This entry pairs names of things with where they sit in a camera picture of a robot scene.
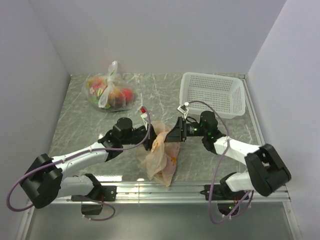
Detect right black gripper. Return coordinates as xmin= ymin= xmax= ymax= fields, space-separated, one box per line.
xmin=162 ymin=116 xmax=208 ymax=143

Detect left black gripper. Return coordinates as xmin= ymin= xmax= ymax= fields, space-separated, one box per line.
xmin=121 ymin=124 xmax=169 ymax=151

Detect beige plastic bag orange prints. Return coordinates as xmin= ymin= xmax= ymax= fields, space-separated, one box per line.
xmin=135 ymin=121 xmax=180 ymax=187

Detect white perforated plastic basket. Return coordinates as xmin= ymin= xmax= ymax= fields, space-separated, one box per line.
xmin=179 ymin=72 xmax=246 ymax=119

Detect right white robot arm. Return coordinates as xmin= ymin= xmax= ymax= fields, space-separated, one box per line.
xmin=165 ymin=110 xmax=292 ymax=200

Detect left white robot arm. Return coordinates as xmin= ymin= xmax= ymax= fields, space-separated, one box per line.
xmin=20 ymin=115 xmax=155 ymax=209

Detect clear tied bag of fruits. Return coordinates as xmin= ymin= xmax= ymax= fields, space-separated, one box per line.
xmin=81 ymin=61 xmax=135 ymax=113

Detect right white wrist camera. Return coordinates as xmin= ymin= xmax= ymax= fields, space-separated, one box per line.
xmin=177 ymin=102 xmax=190 ymax=120

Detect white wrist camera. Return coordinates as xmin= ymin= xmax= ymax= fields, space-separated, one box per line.
xmin=177 ymin=102 xmax=190 ymax=120
xmin=140 ymin=106 xmax=150 ymax=130

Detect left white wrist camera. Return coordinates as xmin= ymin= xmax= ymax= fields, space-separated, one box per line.
xmin=140 ymin=106 xmax=150 ymax=130

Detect aluminium front rail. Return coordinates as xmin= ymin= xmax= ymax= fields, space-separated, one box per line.
xmin=27 ymin=181 xmax=292 ymax=205

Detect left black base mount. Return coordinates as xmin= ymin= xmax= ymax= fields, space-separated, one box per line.
xmin=71 ymin=185 xmax=117 ymax=219

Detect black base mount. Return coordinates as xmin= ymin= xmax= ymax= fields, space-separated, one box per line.
xmin=71 ymin=185 xmax=117 ymax=219
xmin=200 ymin=184 xmax=246 ymax=217

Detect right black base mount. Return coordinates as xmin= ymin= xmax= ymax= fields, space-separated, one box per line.
xmin=200 ymin=184 xmax=246 ymax=217

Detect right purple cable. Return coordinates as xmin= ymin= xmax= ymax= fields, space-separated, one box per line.
xmin=184 ymin=100 xmax=255 ymax=225

